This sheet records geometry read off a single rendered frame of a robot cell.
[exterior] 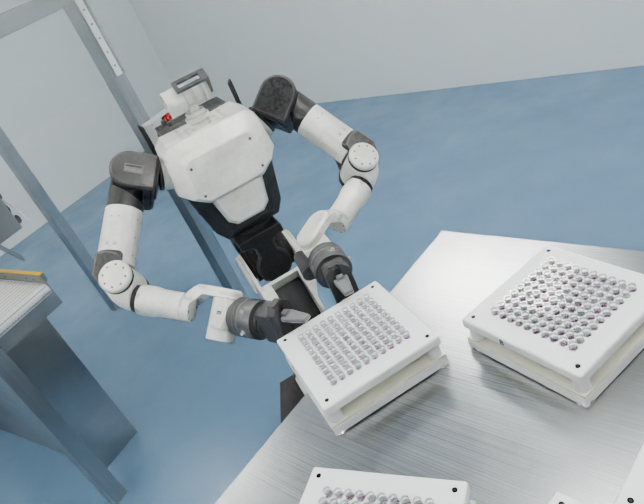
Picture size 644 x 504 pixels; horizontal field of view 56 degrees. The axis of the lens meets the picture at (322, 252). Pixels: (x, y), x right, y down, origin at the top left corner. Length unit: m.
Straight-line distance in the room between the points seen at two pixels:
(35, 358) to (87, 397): 0.29
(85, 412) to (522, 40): 3.42
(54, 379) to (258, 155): 1.39
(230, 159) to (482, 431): 0.89
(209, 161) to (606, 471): 1.07
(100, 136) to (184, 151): 4.70
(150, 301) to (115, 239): 0.18
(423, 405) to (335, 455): 0.18
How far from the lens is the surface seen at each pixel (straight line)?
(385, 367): 1.09
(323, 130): 1.59
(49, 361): 2.57
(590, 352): 1.03
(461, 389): 1.11
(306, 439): 1.15
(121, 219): 1.53
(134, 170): 1.56
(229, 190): 1.56
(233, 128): 1.54
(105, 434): 2.77
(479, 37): 4.54
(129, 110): 2.53
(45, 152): 5.96
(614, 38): 4.29
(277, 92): 1.61
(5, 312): 2.36
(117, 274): 1.46
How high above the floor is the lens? 1.67
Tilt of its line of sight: 30 degrees down
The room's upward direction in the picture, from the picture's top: 24 degrees counter-clockwise
